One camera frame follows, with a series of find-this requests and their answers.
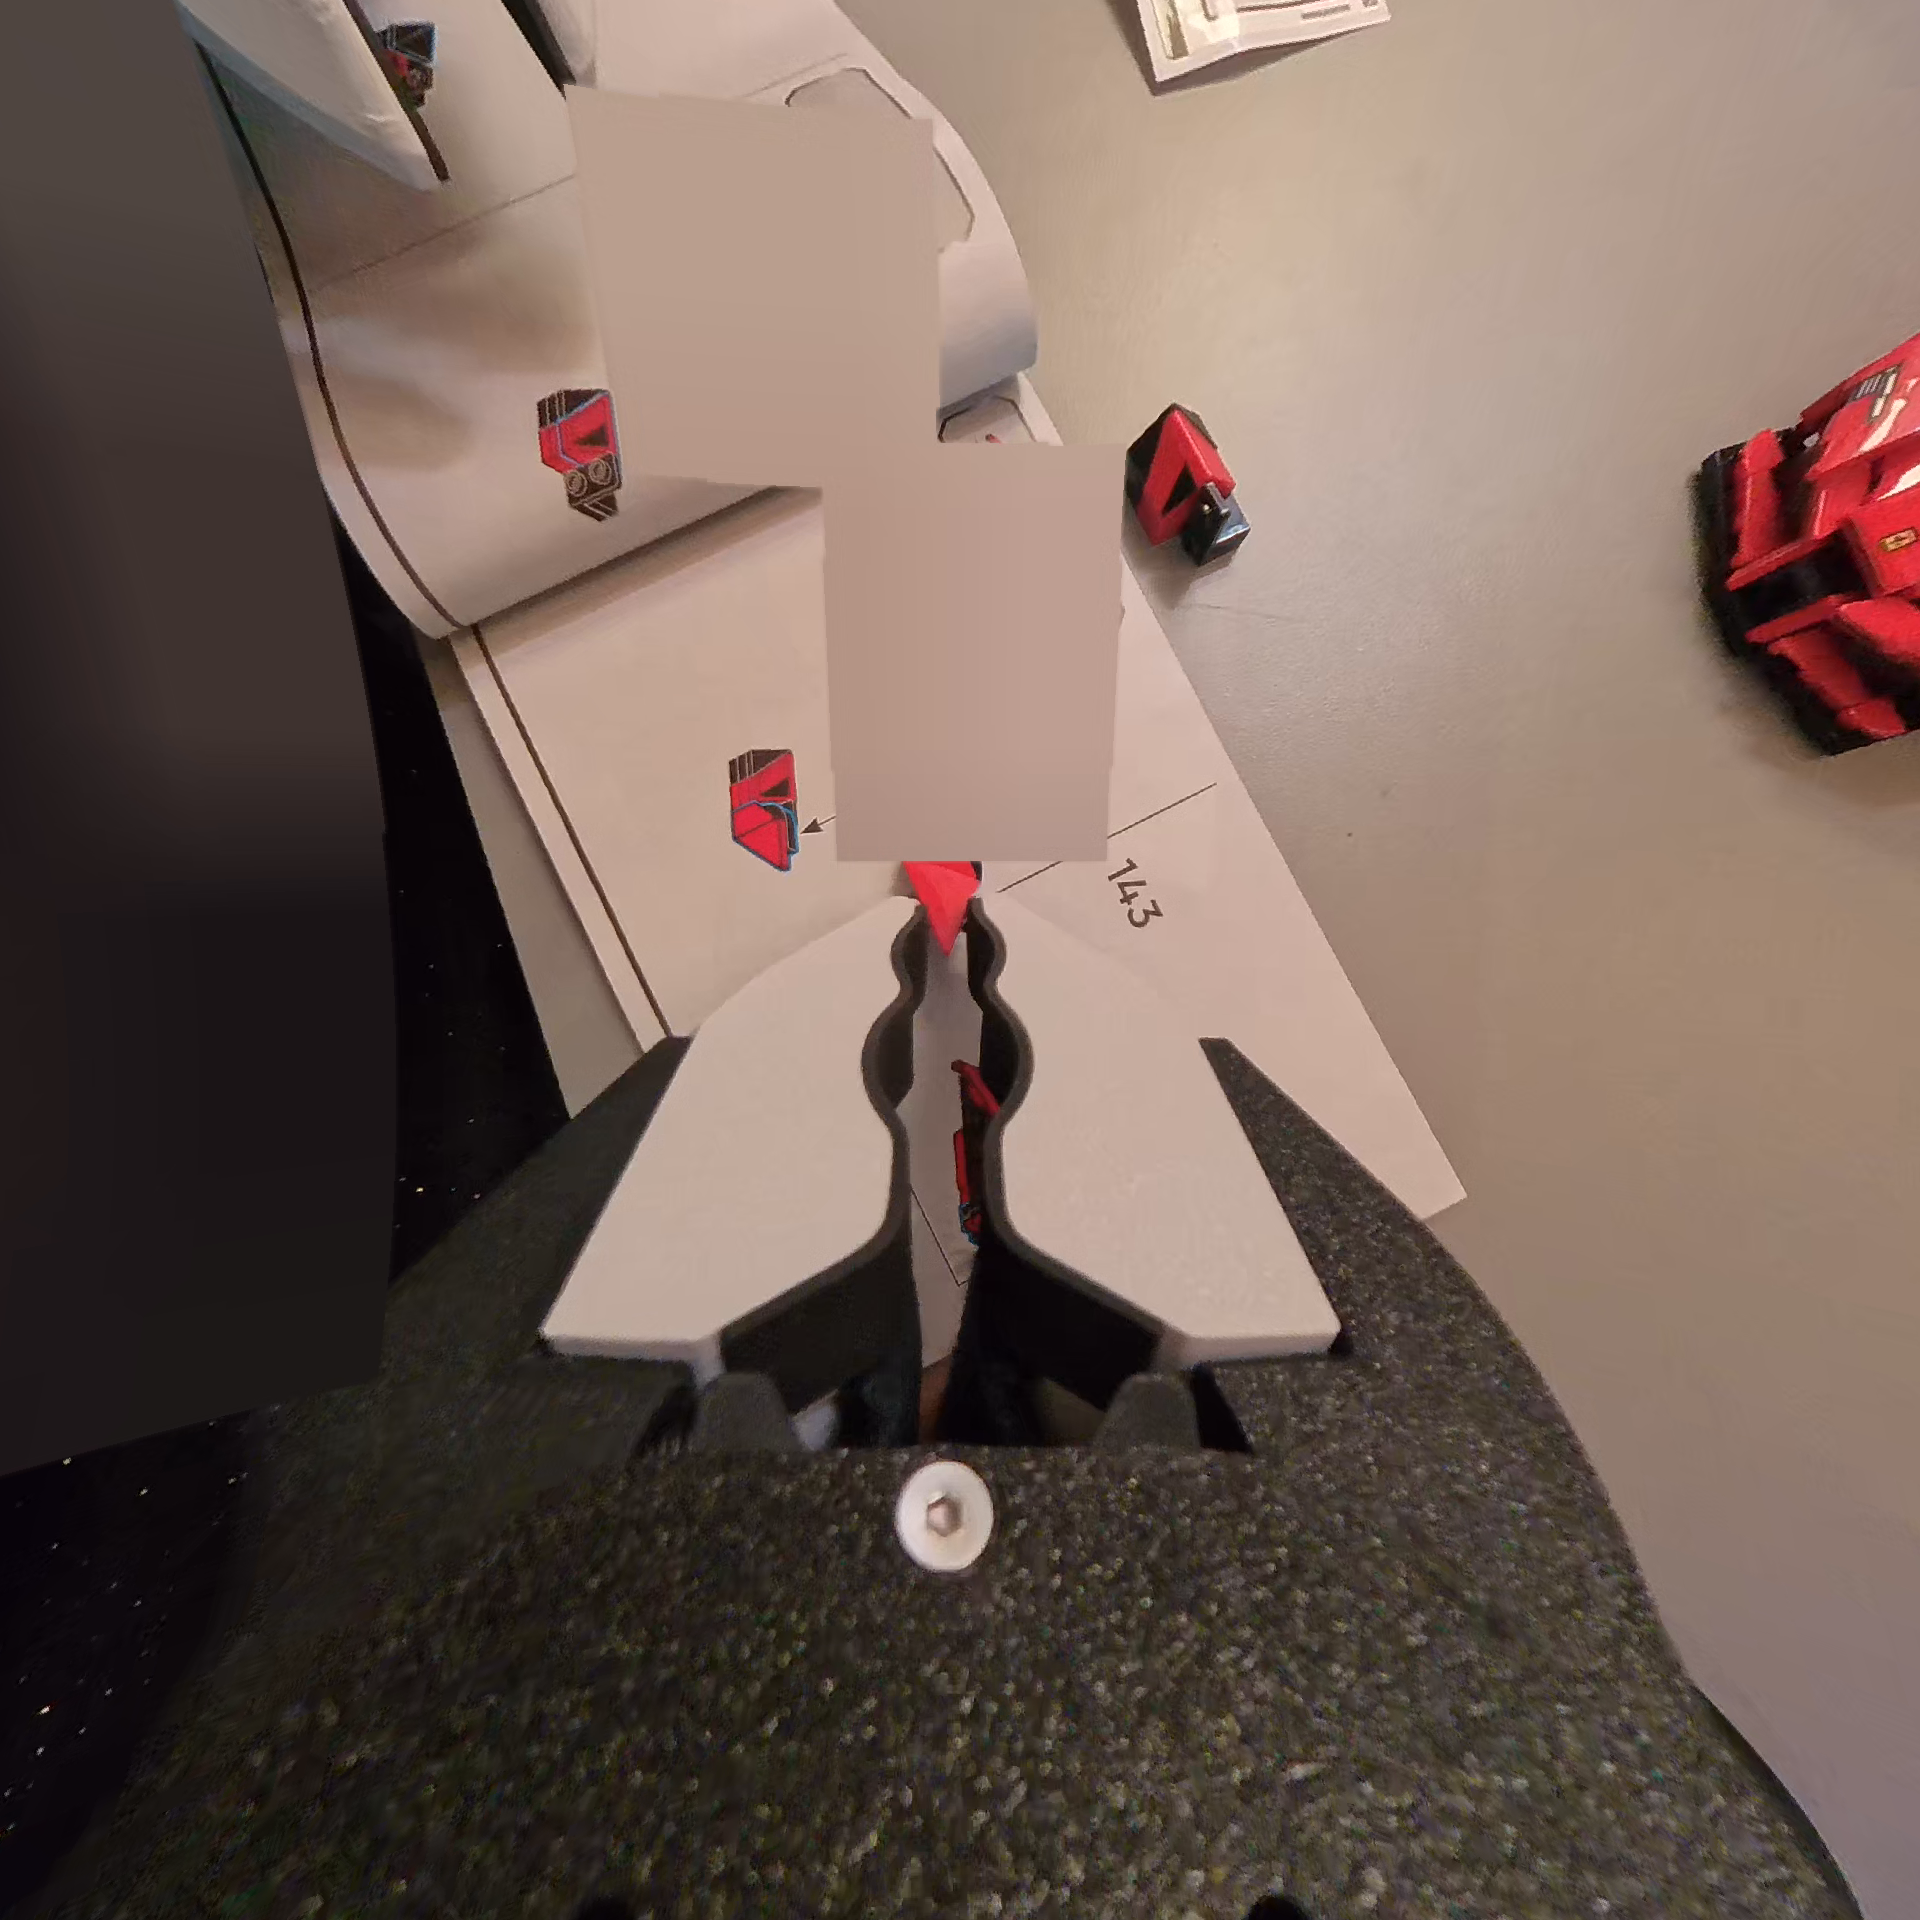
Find white instruction booklet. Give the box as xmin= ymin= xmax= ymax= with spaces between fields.
xmin=196 ymin=0 xmax=1469 ymax=1383

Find small black red brick assembly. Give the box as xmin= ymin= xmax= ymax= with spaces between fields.
xmin=1126 ymin=398 xmax=1258 ymax=569

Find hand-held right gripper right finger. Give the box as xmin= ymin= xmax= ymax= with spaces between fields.
xmin=979 ymin=896 xmax=1345 ymax=1366

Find white sticker sheet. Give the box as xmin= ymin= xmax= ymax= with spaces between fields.
xmin=1115 ymin=0 xmax=1391 ymax=89

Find red sloped toy brick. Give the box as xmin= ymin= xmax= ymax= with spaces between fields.
xmin=897 ymin=856 xmax=985 ymax=960

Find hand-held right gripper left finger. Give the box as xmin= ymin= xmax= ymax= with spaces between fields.
xmin=539 ymin=896 xmax=924 ymax=1374

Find red brick-built toy car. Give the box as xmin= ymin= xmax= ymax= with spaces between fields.
xmin=1692 ymin=333 xmax=1920 ymax=758

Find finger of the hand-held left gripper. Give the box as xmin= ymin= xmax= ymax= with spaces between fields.
xmin=501 ymin=0 xmax=604 ymax=89
xmin=180 ymin=0 xmax=457 ymax=190

